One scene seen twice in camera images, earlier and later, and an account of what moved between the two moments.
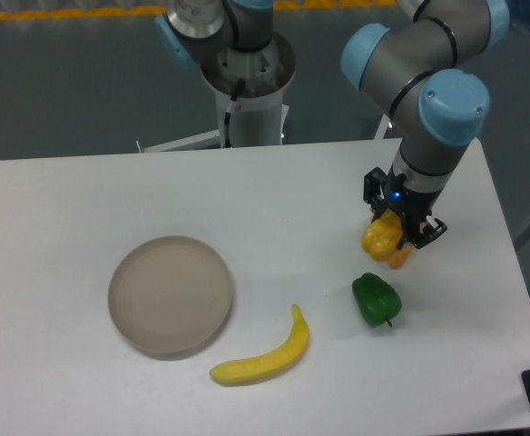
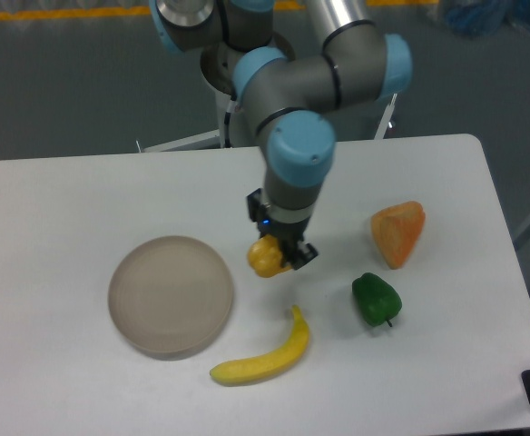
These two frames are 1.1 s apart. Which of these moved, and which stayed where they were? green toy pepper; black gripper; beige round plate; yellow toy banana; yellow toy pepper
Moved: yellow toy pepper; black gripper
Stayed: yellow toy banana; beige round plate; green toy pepper
